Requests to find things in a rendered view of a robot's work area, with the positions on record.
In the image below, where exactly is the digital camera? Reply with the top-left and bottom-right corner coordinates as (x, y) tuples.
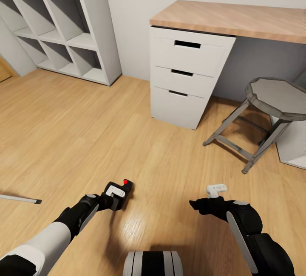
(104, 179), (133, 210)

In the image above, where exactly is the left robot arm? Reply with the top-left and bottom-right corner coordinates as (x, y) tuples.
(0, 186), (125, 276)

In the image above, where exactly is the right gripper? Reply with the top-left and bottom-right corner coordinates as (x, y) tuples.
(189, 196), (225, 219)

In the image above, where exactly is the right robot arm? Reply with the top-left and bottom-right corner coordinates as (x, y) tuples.
(189, 184), (295, 276)

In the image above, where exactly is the robot trunk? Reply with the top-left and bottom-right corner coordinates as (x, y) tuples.
(123, 251), (184, 276)

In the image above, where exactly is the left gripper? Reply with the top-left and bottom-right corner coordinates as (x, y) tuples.
(101, 192), (123, 212)

